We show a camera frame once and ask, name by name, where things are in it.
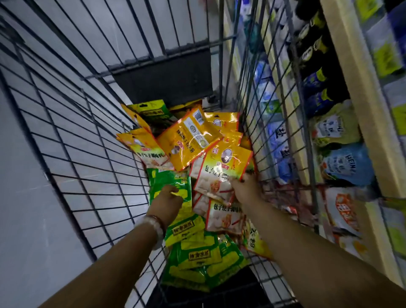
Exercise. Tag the person's left hand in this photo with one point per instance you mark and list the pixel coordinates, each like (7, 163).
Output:
(165, 206)

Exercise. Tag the person's right hand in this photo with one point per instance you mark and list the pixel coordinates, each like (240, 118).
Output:
(247, 189)

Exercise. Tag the pile of seasoning packets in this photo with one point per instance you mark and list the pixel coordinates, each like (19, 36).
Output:
(184, 133)

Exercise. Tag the wooden store shelving with goods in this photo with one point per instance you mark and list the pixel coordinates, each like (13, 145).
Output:
(355, 82)

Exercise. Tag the person's right forearm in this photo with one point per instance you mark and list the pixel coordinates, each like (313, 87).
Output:
(323, 260)

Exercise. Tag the person's left forearm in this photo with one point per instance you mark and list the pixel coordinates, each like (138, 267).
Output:
(108, 273)

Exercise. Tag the black plastic cart flap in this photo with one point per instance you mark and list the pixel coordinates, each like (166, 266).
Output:
(162, 76)

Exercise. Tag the row of blue packets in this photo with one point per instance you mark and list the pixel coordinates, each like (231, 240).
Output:
(276, 133)

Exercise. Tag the blue white pouch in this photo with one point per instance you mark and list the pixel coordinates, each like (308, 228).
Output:
(346, 165)

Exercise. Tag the rows of assorted seasoning packets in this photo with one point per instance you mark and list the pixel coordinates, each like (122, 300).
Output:
(346, 216)

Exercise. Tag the pale green pouch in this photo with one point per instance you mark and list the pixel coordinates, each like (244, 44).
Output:
(333, 127)

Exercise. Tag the row of small dark bottles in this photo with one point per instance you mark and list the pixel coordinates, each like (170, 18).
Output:
(320, 63)

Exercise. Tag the row of yellow price tags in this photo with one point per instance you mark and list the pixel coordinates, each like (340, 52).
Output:
(385, 57)

